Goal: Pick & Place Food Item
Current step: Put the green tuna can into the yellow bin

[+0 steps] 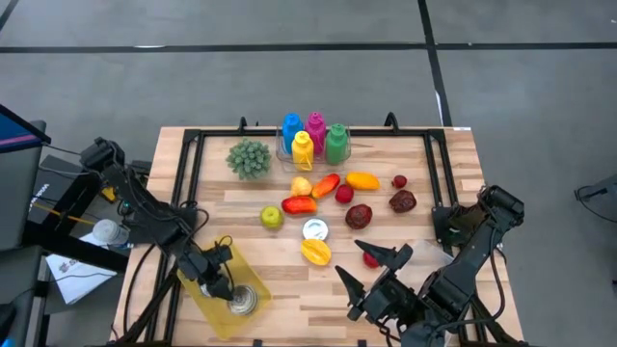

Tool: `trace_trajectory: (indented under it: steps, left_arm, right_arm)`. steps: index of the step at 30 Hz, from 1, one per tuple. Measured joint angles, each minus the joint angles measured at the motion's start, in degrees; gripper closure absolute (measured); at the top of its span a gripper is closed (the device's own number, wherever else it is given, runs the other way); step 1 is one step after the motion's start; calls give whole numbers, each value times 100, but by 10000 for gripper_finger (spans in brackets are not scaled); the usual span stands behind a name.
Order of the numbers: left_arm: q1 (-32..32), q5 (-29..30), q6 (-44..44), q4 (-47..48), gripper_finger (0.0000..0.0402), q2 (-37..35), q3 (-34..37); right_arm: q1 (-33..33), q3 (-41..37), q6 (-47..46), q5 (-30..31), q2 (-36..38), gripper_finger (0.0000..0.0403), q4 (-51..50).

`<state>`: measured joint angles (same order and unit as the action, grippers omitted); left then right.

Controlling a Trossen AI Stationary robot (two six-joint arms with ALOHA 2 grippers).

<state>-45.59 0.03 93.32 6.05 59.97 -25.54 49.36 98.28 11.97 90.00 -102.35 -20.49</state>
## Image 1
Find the yellow starfruit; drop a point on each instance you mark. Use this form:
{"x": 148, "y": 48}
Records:
{"x": 316, "y": 251}

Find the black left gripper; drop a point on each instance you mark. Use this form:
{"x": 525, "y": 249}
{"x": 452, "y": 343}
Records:
{"x": 202, "y": 265}

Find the small red fruit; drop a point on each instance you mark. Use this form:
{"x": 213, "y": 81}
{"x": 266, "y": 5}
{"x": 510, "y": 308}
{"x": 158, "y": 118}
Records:
{"x": 399, "y": 181}

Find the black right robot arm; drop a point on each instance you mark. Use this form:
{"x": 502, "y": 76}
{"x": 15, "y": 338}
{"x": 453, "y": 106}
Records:
{"x": 463, "y": 270}

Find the black case white text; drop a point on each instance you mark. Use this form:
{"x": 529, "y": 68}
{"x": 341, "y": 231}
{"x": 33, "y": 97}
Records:
{"x": 45, "y": 190}

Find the white paper sheets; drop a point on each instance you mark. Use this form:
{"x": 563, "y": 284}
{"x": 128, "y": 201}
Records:
{"x": 72, "y": 279}

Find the green plastic bottle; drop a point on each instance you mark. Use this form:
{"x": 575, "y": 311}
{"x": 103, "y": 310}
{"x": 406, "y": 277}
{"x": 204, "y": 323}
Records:
{"x": 336, "y": 147}

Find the dark red wrinkled fruit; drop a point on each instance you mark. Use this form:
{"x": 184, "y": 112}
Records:
{"x": 402, "y": 201}

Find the yellow plastic bin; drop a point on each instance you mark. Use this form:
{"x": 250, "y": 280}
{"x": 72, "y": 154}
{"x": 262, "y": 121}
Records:
{"x": 226, "y": 318}

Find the black metal table frame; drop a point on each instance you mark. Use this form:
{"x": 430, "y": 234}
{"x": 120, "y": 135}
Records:
{"x": 385, "y": 132}

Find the blue plastic bottle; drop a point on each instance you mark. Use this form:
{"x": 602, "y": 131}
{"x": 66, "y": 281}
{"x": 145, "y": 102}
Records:
{"x": 292, "y": 127}

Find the green apple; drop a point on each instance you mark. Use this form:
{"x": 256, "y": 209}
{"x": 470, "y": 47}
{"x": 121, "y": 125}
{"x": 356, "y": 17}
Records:
{"x": 271, "y": 217}

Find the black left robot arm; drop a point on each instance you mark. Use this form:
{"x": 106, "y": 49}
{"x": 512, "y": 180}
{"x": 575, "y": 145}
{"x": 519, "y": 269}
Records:
{"x": 130, "y": 188}

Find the green succulent plant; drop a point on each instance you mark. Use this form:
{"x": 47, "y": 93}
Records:
{"x": 248, "y": 159}

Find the white round lid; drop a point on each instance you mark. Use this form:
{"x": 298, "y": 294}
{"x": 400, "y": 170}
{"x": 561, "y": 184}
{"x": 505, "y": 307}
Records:
{"x": 315, "y": 230}

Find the clear bottle tray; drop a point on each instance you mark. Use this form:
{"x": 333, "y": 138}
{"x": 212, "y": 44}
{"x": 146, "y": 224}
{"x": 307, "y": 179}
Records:
{"x": 328, "y": 168}

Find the pale yellow fruit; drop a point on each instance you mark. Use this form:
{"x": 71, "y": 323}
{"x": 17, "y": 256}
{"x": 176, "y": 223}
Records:
{"x": 301, "y": 187}

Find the orange red fruit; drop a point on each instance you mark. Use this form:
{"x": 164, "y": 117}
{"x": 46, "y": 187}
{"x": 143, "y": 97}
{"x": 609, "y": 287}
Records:
{"x": 326, "y": 186}

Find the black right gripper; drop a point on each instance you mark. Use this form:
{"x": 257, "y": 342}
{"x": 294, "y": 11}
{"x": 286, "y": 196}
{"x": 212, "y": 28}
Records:
{"x": 395, "y": 303}

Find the yellow plastic bottle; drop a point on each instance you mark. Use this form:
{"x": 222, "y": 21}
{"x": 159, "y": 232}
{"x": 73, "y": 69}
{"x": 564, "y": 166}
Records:
{"x": 303, "y": 152}

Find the blue screen monitor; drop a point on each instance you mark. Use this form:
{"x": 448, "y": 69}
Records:
{"x": 14, "y": 130}

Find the dark red round fruit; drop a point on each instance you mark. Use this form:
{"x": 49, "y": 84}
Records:
{"x": 358, "y": 217}

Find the blue label can gold lid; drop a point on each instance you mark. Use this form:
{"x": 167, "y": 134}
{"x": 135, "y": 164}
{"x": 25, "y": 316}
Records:
{"x": 243, "y": 301}

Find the clear water bottle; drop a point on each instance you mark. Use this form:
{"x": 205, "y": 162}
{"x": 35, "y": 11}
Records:
{"x": 110, "y": 232}

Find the pink plastic bottle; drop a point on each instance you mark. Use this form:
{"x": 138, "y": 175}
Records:
{"x": 315, "y": 127}

